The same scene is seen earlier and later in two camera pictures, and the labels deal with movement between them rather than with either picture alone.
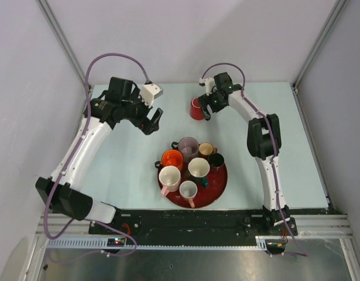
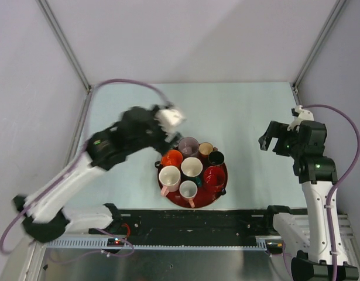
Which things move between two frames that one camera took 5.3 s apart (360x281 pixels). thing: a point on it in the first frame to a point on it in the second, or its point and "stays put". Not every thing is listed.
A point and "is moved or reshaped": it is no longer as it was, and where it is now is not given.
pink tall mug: x=170 y=177 stays put
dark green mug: x=198 y=168 is moved or reshaped
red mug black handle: x=195 y=110 to x=215 y=179
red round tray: x=218 y=181 stays put
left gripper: x=135 y=97 to x=164 y=147
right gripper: x=203 y=102 to x=276 y=130
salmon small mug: x=188 y=189 stays put
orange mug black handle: x=171 y=157 stays put
